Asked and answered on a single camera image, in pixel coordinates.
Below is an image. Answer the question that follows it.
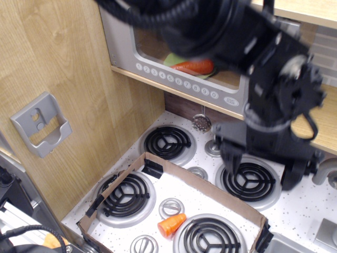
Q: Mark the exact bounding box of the green toy plate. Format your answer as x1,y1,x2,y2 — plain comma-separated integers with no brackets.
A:
164,53,216,79

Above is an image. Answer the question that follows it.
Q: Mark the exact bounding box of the grey back stove knob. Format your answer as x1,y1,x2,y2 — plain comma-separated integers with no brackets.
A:
204,140,221,158

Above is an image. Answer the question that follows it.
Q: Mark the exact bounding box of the grey toy sink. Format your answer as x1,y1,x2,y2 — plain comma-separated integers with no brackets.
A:
265,218,336,252

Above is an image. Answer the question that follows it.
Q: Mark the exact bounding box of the whole orange toy carrot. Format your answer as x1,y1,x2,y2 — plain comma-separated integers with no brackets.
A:
171,59,214,75

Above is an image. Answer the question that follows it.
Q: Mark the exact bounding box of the grey centre front stove knob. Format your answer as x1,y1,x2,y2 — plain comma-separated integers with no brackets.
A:
158,198,185,219

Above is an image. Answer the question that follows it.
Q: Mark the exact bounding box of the grey stove knob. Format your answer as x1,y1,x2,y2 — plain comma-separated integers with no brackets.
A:
130,235,158,253
158,198,185,219
204,140,221,158
188,167,208,181

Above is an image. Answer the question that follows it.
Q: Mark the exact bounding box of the grey middle stove knob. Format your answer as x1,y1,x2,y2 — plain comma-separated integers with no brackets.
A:
188,167,208,181

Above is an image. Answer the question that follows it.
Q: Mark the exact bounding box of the back right black burner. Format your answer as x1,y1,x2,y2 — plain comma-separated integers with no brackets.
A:
215,156,281,211

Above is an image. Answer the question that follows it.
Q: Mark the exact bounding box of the front left black burner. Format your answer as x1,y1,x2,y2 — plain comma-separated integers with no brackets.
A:
97,172,156,228

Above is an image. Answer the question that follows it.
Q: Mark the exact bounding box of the brown cardboard frame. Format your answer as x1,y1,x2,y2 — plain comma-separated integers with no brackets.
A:
77,153,273,252

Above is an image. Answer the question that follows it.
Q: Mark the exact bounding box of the grey toy faucet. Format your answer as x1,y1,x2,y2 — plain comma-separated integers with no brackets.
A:
312,158,336,189

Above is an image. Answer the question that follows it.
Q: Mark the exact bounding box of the hanging silver strainer spoon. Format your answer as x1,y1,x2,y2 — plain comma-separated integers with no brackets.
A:
192,105,212,133

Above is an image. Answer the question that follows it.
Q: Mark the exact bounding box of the black braided cable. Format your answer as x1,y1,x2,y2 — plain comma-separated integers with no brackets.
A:
0,225,66,253

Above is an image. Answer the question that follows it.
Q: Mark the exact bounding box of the orange toy carrot piece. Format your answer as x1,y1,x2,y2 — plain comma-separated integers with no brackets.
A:
157,213,186,237

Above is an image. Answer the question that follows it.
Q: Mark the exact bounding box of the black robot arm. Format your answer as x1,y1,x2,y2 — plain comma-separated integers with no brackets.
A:
98,1,326,191

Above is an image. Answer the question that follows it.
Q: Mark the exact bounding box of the back left black burner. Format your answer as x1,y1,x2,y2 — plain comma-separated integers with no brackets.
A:
139,125,197,167

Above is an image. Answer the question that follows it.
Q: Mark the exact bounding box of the black burner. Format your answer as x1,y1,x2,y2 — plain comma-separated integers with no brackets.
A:
139,125,197,167
173,213,248,252
215,156,281,211
97,172,156,228

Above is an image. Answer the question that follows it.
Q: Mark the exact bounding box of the front right black burner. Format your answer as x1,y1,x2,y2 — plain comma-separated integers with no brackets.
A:
173,213,248,252

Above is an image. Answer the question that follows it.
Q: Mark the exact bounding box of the black equipment at left edge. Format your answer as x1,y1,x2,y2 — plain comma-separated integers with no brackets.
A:
1,167,34,217

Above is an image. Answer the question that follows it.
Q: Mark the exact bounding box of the grey wall phone holder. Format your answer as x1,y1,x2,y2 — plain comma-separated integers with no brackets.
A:
10,92,72,158

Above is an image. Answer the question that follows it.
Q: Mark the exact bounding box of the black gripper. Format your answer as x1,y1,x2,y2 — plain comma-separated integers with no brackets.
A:
212,121,324,190

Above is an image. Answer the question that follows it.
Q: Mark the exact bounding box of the grey toy microwave door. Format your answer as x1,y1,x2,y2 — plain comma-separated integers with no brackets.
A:
98,5,301,116

